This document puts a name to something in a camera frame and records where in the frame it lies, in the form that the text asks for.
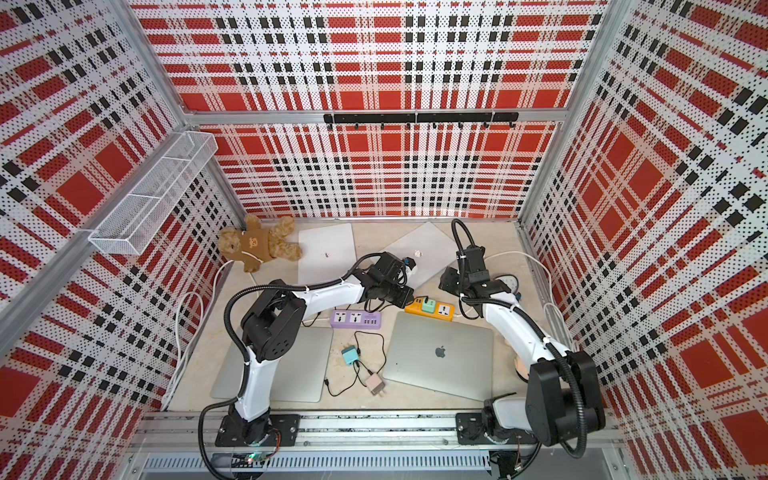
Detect green usb charger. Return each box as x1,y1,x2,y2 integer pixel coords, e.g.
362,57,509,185
421,299,437,314

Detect black cable laptop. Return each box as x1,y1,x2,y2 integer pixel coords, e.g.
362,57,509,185
323,362,364,398
352,331,388,385

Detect teal usb charger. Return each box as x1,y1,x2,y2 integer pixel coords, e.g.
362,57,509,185
341,346,359,365

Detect pink usb charger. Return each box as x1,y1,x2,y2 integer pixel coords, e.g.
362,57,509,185
364,373,385,396

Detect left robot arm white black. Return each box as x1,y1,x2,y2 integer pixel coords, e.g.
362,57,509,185
198,252,417,447

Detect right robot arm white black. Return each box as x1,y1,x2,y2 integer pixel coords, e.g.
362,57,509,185
439,219,606,459

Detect white laptop back right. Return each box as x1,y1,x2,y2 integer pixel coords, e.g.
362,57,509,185
385,223,457,289

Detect white laptop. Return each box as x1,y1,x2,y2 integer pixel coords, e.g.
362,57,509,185
385,223,457,289
297,224,357,285

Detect white laptop back left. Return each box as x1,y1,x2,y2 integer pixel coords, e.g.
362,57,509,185
297,224,357,285

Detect silver laptop front right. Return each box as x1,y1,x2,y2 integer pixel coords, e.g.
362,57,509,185
382,313,494,401

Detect silver laptop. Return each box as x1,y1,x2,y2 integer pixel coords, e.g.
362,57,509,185
382,313,494,401
210,327,333,403

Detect silver laptop front left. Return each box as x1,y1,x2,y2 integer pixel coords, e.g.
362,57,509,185
210,327,333,403

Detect orange power strip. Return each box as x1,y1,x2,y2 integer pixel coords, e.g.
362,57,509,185
404,296,455,321

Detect purple power strip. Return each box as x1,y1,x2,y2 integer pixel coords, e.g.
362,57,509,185
329,310,382,330

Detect plush doll striped hat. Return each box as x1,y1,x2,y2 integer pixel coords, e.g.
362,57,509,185
514,356,529,383

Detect brown teddy bear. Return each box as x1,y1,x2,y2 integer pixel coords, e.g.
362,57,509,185
217,213,303,273

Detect white power cord right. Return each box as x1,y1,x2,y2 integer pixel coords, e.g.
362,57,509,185
482,250,603,409

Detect white power cord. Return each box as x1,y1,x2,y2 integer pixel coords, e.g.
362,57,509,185
160,259,337,409
482,250,603,409

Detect black hook rail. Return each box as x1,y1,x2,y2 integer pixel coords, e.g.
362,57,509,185
323,111,520,128

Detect white power cord left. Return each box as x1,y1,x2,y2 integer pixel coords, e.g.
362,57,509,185
160,259,337,409

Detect white wire mesh basket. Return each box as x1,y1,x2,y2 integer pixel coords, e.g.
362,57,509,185
88,131,217,255

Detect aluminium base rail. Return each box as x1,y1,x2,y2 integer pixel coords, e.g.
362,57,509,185
119,410,633,479

